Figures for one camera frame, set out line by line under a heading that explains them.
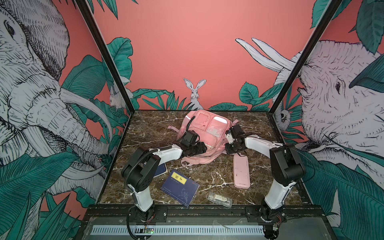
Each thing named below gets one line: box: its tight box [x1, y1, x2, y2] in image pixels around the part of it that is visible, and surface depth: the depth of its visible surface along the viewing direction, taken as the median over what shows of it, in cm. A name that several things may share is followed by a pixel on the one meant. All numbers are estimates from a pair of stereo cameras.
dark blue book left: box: [153, 163, 168, 178], surface depth 88 cm
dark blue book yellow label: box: [160, 169, 200, 208], surface depth 83 cm
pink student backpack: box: [167, 109, 239, 166], surface depth 104 cm
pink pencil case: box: [233, 154, 251, 189], surface depth 88 cm
